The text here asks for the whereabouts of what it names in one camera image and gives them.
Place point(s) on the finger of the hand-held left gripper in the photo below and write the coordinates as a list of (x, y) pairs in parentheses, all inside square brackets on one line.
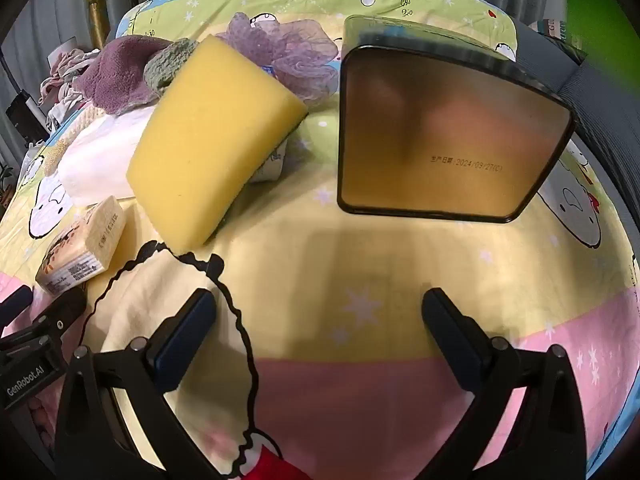
[(60, 312), (15, 300)]

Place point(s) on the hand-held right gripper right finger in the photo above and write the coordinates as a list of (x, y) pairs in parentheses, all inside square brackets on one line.
[(452, 340)]

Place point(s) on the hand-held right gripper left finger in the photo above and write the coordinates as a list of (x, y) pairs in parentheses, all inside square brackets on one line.
[(181, 342)]

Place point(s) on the black metal tin box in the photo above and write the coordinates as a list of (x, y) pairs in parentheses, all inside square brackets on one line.
[(440, 135)]

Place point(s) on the yellow sponge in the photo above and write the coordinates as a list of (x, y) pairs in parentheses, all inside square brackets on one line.
[(210, 135)]

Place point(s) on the pink and grey towel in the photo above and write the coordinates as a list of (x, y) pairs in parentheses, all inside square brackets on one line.
[(120, 75)]

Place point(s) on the purple mesh bath pouf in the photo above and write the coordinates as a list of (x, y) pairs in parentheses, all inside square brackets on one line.
[(300, 55)]

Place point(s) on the white soft tissue pack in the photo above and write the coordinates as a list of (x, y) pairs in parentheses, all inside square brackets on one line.
[(95, 160)]

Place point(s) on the beige tissue packet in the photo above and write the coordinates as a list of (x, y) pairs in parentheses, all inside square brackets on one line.
[(80, 250)]

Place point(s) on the cartoon printed blanket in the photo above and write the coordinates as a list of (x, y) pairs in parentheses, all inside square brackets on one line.
[(350, 240)]

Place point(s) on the beige loofah pad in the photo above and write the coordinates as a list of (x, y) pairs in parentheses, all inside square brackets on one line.
[(75, 132)]

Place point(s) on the black speaker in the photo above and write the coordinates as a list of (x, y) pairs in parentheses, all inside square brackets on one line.
[(22, 115)]

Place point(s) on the pile of clothes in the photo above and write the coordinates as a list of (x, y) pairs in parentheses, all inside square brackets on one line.
[(65, 75)]

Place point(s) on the green fuzzy cloth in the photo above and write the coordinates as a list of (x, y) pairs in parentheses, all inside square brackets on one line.
[(167, 62)]

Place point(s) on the striped cushion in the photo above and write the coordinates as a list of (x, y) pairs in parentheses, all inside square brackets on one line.
[(557, 32)]

